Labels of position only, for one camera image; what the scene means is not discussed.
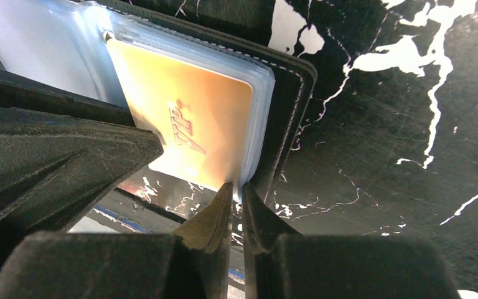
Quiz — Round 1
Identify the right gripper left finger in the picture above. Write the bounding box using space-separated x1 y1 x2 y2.
0 183 233 298

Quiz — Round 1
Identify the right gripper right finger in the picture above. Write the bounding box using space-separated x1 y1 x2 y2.
241 184 459 298

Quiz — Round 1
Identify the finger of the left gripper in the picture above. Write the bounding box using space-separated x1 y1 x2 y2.
0 69 163 269

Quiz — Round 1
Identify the gold VIP card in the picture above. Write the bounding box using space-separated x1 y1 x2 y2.
106 39 253 191

